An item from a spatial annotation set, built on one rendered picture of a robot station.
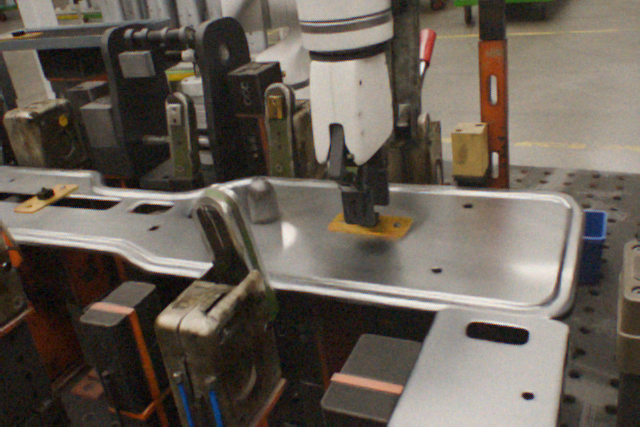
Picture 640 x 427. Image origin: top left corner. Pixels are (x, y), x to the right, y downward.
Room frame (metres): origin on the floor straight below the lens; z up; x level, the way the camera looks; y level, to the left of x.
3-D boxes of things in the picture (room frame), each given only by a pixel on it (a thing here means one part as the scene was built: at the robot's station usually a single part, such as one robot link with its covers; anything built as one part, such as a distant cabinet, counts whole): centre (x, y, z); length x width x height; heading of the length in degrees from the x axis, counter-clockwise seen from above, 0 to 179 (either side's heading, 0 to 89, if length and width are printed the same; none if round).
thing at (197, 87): (0.93, 0.19, 0.94); 0.18 x 0.13 x 0.49; 63
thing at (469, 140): (0.66, -0.17, 0.88); 0.04 x 0.04 x 0.36; 63
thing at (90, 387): (0.81, 0.37, 0.84); 0.13 x 0.05 x 0.29; 153
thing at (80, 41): (1.20, 0.42, 1.16); 0.37 x 0.14 x 0.02; 63
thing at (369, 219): (0.55, -0.03, 1.05); 0.03 x 0.03 x 0.07; 63
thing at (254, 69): (0.88, 0.07, 0.91); 0.07 x 0.05 x 0.42; 153
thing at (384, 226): (0.58, -0.04, 1.01); 0.08 x 0.04 x 0.01; 63
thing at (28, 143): (1.01, 0.44, 0.89); 0.13 x 0.11 x 0.38; 153
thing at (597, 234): (0.90, -0.39, 0.74); 0.11 x 0.10 x 0.09; 63
